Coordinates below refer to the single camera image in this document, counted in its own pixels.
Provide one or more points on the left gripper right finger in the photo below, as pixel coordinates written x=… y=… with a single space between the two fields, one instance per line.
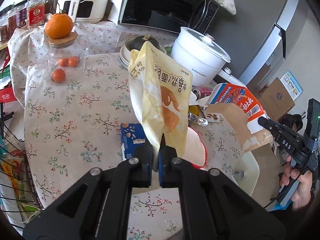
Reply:
x=212 y=206

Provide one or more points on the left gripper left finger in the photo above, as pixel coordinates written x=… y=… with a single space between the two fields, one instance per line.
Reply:
x=97 y=206

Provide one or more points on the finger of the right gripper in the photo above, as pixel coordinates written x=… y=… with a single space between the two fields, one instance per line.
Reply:
x=282 y=134

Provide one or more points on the torn orange milk carton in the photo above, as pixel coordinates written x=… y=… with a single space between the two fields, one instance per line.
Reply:
x=242 y=110

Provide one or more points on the yellow bread bag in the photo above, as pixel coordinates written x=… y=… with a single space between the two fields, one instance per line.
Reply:
x=160 y=89

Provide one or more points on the white trash bin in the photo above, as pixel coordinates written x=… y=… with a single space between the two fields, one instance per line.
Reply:
x=246 y=173

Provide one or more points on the person right hand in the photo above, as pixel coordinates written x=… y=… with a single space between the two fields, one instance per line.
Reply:
x=302 y=195

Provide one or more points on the small cardboard box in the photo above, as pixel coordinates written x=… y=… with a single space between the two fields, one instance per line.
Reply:
x=276 y=100

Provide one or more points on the blue small carton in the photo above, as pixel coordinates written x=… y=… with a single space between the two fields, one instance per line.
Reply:
x=132 y=136

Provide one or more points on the floral tablecloth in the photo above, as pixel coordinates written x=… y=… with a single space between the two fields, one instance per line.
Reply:
x=69 y=129

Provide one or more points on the yellow snack wrapper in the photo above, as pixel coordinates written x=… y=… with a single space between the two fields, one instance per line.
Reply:
x=194 y=109

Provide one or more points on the red soda can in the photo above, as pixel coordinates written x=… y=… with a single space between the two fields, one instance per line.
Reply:
x=201 y=92

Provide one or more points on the grey refrigerator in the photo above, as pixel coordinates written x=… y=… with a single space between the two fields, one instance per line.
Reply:
x=252 y=34

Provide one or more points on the white electric cooking pot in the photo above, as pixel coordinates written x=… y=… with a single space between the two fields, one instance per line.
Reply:
x=204 y=58

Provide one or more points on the small tangerine in jar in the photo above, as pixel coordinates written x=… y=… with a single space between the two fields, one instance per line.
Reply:
x=63 y=62
x=58 y=75
x=73 y=61

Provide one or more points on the glass jar with wooden lid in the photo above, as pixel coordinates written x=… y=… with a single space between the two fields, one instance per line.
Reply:
x=70 y=45

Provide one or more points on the white ceramic bowl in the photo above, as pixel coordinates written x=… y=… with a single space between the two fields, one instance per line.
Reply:
x=125 y=53

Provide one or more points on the green pumpkin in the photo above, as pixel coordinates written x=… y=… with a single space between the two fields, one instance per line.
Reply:
x=138 y=42

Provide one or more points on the black microwave oven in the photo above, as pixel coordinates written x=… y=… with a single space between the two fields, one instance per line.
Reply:
x=169 y=15

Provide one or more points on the large orange fruit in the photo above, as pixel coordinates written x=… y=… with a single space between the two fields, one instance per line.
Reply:
x=59 y=26

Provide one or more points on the red label jar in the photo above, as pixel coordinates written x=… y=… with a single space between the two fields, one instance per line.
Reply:
x=35 y=13

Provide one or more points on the black wire rack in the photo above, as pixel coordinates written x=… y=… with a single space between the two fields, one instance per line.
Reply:
x=19 y=200

